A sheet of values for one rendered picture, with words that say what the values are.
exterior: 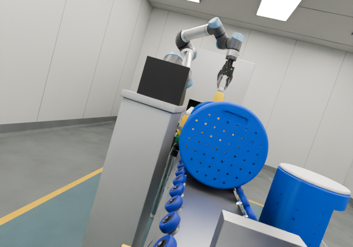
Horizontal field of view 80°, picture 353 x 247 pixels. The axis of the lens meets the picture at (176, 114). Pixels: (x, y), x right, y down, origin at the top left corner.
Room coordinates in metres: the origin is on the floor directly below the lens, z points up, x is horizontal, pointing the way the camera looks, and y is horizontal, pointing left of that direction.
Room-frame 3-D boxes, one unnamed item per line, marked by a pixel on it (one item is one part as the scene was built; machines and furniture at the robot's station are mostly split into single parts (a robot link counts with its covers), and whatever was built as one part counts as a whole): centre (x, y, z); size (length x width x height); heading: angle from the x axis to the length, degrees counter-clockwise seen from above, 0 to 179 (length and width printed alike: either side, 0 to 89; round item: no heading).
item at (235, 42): (1.41, -0.23, 1.64); 0.09 x 0.08 x 0.11; 34
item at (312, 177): (0.94, -0.67, 1.03); 0.28 x 0.28 x 0.01
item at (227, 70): (1.40, -0.23, 1.48); 0.09 x 0.08 x 0.12; 176
